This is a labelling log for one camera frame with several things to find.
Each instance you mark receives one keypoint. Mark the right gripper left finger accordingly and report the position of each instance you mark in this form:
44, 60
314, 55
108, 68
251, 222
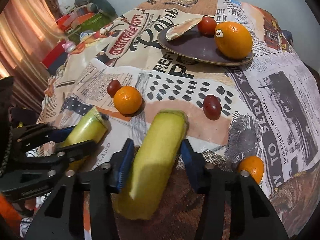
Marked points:
61, 216

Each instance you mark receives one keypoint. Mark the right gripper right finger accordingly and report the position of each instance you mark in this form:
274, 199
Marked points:
252, 214

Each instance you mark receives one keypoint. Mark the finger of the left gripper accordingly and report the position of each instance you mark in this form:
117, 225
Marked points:
62, 156
29, 137

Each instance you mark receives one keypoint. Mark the small orange mandarin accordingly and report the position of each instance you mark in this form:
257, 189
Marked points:
254, 166
127, 100

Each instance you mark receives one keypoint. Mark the yellow banana piece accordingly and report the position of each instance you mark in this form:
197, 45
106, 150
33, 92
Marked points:
152, 166
92, 126

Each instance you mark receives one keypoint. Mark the dark red grape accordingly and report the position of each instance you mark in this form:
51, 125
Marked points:
212, 107
113, 87

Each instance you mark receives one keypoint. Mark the red and navy box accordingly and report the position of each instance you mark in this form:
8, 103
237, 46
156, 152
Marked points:
55, 58

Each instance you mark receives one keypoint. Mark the small pink figurine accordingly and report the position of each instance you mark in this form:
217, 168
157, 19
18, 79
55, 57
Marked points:
69, 46

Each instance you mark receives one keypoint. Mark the orange pink curtain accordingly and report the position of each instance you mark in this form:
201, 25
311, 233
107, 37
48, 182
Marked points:
28, 33

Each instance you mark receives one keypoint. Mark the printed newspaper pattern cloth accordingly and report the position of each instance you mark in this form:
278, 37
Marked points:
275, 91

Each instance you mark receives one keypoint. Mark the dark green cushion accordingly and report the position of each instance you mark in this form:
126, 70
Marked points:
103, 6

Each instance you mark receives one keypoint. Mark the large orange with sticker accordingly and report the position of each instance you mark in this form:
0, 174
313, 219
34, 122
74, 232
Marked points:
233, 40

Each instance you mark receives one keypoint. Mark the dark purple plate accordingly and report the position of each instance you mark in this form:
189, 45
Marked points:
200, 48

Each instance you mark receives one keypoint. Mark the red tomato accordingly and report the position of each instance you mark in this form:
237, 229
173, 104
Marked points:
207, 26

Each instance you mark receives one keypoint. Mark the grapefruit peel slice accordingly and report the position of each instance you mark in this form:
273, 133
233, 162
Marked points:
178, 30

